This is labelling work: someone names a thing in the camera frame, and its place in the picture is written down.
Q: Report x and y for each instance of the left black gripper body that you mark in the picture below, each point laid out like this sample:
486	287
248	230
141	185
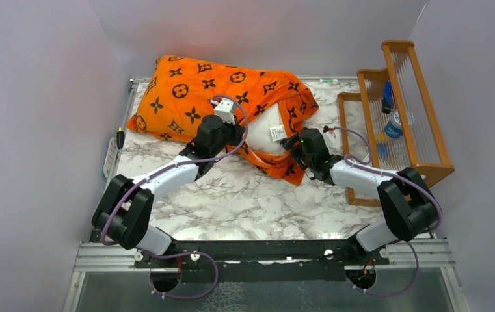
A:
229	136

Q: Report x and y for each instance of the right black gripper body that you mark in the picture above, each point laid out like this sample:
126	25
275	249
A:
298	152

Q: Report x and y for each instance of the white pillow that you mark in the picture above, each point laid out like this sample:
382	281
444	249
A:
266	132

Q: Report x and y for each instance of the orange patterned pillowcase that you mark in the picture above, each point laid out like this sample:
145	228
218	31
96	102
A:
179	93

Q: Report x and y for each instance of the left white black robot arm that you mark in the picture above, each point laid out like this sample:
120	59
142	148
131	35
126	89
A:
123	213

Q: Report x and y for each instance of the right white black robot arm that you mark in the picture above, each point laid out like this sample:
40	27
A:
407	204

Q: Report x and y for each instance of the yellow blue small item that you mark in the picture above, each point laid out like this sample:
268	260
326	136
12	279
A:
382	140

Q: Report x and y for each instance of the wooden tiered rack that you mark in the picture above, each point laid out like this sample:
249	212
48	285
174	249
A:
422	145

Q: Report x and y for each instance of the blue white tape roll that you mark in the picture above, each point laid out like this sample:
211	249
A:
393	128

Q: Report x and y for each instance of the white power strip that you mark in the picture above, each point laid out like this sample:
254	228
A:
110	157

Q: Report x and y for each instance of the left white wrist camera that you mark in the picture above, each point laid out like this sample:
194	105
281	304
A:
224	108

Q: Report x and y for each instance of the aluminium table frame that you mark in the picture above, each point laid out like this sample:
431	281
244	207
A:
237	202

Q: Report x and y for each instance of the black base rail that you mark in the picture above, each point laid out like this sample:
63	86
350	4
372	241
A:
198	261

